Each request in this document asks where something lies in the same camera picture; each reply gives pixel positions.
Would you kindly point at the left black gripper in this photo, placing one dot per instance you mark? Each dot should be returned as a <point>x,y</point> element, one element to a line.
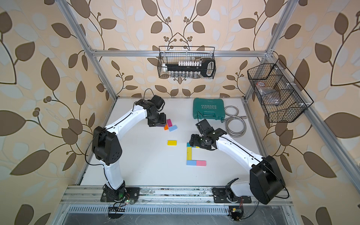
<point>162,121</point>

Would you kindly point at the black wire basket right wall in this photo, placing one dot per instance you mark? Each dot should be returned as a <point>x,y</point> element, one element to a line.
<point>280,94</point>

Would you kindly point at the black wire basket wall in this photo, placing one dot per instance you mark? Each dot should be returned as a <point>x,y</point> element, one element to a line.
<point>280,94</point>
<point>171,54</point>

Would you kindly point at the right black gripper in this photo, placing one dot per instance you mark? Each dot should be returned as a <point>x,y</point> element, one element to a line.
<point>194,139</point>

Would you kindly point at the light blue tilted block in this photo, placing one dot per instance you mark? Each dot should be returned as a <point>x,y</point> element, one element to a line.
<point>172,128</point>

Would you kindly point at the black wire basket back wall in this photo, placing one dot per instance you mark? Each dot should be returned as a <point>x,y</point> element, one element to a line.
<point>171,54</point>

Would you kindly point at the pink block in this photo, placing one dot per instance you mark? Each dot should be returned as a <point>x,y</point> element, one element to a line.
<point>201,163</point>

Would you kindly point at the aluminium frame rail front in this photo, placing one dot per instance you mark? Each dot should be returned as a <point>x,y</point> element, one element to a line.
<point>148,195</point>

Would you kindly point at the magenta block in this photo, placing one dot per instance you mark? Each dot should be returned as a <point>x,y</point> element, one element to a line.
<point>169,123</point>

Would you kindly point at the large yellow block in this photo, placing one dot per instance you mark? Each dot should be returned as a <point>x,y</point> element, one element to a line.
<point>172,143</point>

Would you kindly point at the plastic bag in basket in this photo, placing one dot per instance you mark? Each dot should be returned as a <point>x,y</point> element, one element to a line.
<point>268,95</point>

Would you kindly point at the light blue block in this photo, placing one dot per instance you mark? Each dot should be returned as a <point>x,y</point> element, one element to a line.
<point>172,128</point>
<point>191,162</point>

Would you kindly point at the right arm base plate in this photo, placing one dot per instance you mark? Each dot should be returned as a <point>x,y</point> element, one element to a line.
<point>226,195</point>

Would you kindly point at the long yellow block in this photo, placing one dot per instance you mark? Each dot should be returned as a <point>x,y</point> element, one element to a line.
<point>189,153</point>

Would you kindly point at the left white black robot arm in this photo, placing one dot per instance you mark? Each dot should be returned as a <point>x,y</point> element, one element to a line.
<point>106,141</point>

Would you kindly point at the green plastic tool case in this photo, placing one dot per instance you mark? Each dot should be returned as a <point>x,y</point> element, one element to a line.
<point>211,109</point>

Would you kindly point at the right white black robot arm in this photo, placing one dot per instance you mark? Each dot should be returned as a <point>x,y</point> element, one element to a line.
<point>265,179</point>

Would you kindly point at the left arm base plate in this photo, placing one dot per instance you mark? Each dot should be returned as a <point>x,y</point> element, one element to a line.
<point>130,194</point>

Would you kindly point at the black white tool in basket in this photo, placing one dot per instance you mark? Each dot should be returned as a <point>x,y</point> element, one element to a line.
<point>202,69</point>

